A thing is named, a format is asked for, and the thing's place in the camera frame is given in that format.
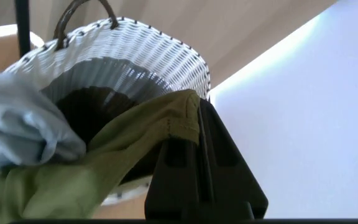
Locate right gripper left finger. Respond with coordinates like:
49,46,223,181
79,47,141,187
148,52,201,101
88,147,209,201
144,136,214,220

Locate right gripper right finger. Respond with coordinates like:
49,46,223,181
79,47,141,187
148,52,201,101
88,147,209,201
200,98,269,220

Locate green printed shirt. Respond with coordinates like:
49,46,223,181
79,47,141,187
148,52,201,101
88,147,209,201
0,89,201,224

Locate white laundry basket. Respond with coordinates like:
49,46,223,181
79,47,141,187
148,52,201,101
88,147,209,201
3,0,211,207

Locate black clothes rack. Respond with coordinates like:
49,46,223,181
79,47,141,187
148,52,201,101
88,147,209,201
14,0,31,58

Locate beige curtain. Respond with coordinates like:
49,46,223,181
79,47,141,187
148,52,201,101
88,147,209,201
0,0,338,90

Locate pale grey shorts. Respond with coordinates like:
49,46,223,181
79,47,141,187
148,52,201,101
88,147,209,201
0,72,86,184

